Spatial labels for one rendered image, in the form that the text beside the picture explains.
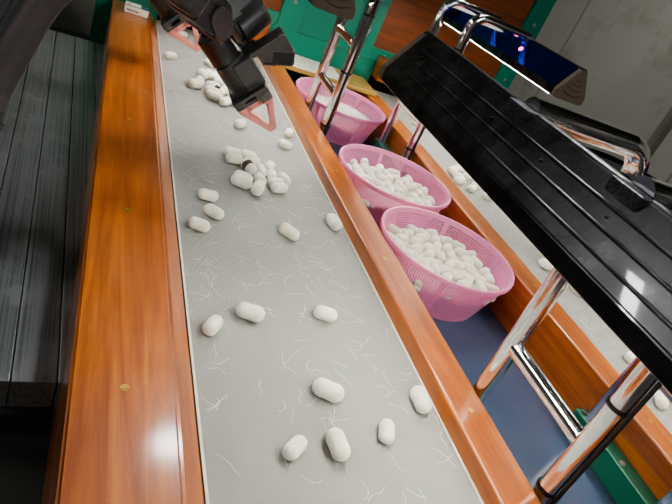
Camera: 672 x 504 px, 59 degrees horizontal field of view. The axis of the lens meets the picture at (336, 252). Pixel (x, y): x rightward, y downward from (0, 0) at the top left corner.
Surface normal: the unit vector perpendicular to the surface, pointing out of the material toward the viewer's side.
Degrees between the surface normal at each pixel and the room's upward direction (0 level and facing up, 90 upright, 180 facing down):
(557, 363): 90
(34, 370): 0
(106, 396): 0
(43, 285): 0
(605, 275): 58
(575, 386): 90
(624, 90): 90
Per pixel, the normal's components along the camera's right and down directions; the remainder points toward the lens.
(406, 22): 0.26, 0.58
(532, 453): 0.37, -0.80
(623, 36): -0.87, -0.13
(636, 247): -0.55, -0.57
